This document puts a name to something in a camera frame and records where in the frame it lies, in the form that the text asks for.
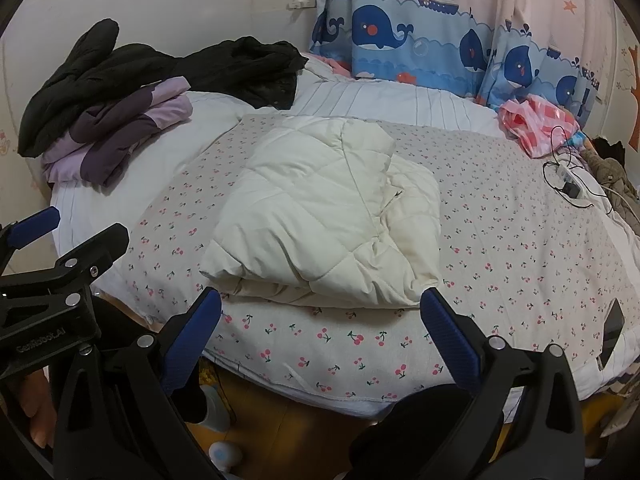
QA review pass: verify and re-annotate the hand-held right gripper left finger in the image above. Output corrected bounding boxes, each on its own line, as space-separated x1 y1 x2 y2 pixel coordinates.
52 286 223 480

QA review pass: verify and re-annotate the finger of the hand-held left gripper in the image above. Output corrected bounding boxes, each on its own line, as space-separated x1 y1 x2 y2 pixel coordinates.
0 206 61 261
0 223 130 313

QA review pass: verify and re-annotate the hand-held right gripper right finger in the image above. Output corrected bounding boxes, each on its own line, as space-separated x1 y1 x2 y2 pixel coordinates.
419 287 586 480

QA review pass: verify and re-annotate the cream quilted jacket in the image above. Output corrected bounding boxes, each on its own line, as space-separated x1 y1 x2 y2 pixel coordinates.
199 115 442 308

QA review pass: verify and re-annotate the person's left hand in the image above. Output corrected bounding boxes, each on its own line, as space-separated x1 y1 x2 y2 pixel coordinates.
21 372 55 448

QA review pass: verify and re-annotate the floral bed sheet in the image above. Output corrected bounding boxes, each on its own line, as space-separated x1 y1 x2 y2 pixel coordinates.
107 112 640 418

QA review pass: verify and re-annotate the purple two-tone jacket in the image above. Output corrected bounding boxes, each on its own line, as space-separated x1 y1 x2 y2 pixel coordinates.
41 76 194 188

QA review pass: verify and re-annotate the white round container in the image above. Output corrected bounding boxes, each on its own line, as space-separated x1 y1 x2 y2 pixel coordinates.
209 441 246 474

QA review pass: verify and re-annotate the black puffer jacket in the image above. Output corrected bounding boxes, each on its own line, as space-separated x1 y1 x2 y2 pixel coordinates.
17 18 186 157

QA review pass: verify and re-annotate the olive jacket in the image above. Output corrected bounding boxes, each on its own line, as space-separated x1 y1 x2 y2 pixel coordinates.
590 157 634 202

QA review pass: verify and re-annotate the pink checkered cloth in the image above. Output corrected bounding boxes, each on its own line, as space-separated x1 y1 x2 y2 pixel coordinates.
496 94 583 158

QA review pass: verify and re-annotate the black lace jacket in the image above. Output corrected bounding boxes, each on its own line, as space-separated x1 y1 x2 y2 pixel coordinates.
175 36 310 110

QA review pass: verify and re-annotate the black garment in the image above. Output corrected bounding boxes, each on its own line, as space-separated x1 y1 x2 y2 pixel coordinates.
592 137 626 161

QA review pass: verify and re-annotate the whale print curtain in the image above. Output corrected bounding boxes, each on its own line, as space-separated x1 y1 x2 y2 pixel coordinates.
309 0 606 113

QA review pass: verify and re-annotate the white power strip with cables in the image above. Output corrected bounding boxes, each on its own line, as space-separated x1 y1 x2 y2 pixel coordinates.
542 125 621 211

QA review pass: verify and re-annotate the tree wall sticker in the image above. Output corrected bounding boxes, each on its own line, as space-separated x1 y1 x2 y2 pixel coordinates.
617 42 640 98

